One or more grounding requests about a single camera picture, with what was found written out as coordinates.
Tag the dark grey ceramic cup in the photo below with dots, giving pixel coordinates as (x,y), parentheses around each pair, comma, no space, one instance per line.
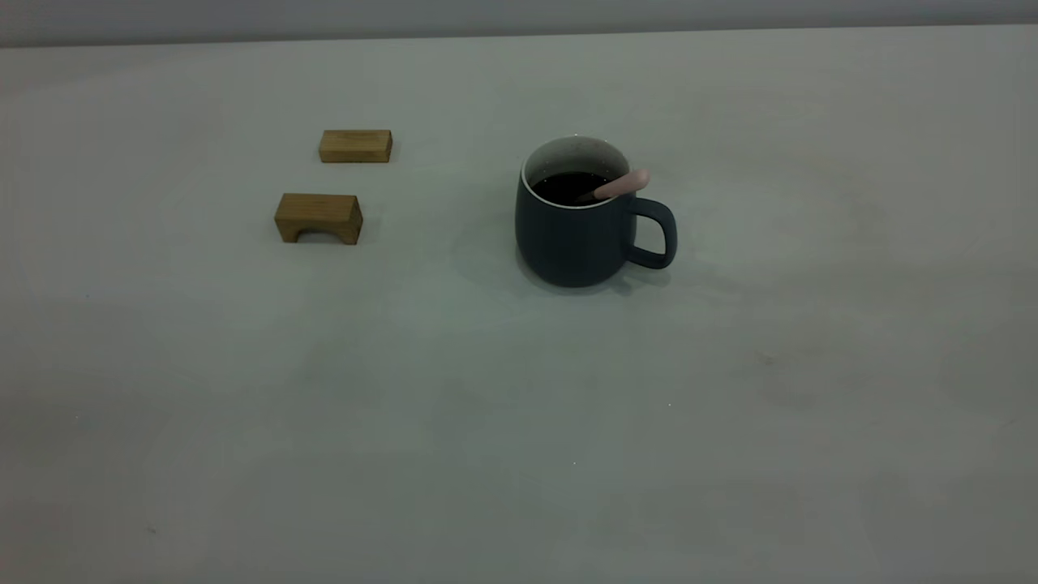
(572,243)

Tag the arched wooden block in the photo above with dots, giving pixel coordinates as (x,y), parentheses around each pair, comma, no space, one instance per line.
(318,212)

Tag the flat wooden block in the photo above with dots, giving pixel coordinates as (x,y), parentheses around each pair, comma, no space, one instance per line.
(355,146)

